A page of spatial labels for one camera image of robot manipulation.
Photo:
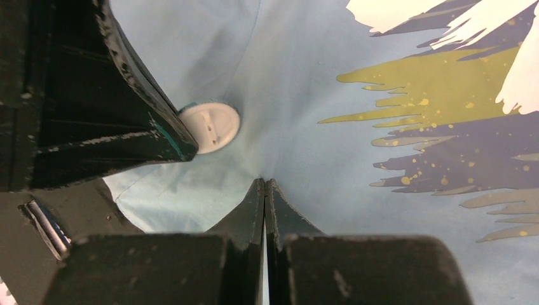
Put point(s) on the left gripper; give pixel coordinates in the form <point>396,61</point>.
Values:
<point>38,227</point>

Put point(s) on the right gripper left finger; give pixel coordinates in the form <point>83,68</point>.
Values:
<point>219,266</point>

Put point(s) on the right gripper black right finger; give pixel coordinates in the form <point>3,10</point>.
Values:
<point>306,266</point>

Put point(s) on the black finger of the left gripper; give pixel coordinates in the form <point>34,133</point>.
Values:
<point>77,103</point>

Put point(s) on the round brooch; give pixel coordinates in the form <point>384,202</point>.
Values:
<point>212,124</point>

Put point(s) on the light blue printed t-shirt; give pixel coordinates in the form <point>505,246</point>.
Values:
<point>372,116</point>

